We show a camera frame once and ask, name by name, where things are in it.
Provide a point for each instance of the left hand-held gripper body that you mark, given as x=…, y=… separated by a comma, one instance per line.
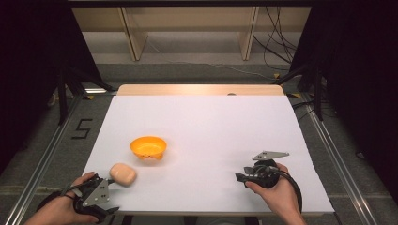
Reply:
x=95, y=193

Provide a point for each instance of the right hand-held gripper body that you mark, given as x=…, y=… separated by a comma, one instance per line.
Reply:
x=266, y=173

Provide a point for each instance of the beige bread roll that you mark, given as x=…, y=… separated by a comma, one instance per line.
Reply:
x=122, y=174

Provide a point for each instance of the orange plastic bowl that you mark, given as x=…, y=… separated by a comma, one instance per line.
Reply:
x=147, y=145

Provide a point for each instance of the person's right hand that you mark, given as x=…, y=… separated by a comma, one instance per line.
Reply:
x=281, y=197

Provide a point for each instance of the person's left hand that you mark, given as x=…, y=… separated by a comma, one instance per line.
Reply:
x=67, y=206

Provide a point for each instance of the white table sheet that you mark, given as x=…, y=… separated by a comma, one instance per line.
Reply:
x=206, y=134

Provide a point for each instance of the yellow tape piece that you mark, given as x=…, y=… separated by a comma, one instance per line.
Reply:
x=294, y=95
x=276, y=75
x=88, y=97

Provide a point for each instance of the black metal stand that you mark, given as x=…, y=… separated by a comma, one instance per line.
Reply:
x=317, y=90
x=64, y=93

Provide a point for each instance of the light wooden table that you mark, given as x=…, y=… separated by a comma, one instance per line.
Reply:
x=175, y=89

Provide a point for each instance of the black curtain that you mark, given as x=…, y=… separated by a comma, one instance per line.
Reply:
x=34, y=62
x=356, y=78

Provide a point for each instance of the beige wooden desk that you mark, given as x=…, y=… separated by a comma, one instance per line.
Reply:
x=187, y=18

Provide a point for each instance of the aluminium floor rail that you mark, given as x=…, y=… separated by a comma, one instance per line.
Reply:
x=341, y=162
x=43, y=162

